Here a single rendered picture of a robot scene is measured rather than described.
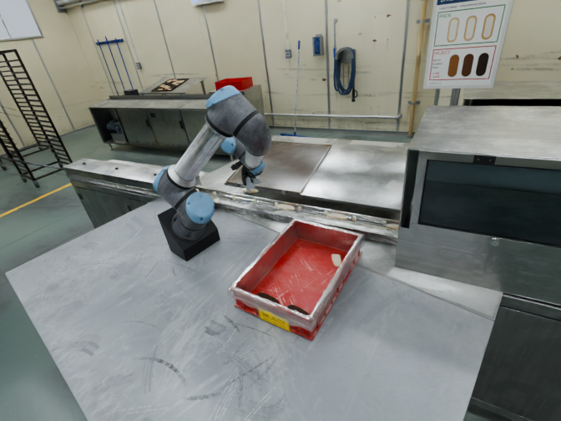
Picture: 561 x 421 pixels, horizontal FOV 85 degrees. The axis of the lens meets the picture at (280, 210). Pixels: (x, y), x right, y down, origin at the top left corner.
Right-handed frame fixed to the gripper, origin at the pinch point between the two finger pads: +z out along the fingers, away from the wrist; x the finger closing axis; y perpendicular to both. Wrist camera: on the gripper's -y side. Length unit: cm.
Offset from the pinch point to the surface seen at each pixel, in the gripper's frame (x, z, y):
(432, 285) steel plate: -26, 11, 94
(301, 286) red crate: -45, 11, 51
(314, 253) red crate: -25, 11, 48
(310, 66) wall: 369, -13, -128
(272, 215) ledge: -8.6, 8.0, 17.9
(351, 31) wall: 369, -56, -62
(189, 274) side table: -56, 12, 5
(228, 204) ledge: -8.1, 7.3, -10.6
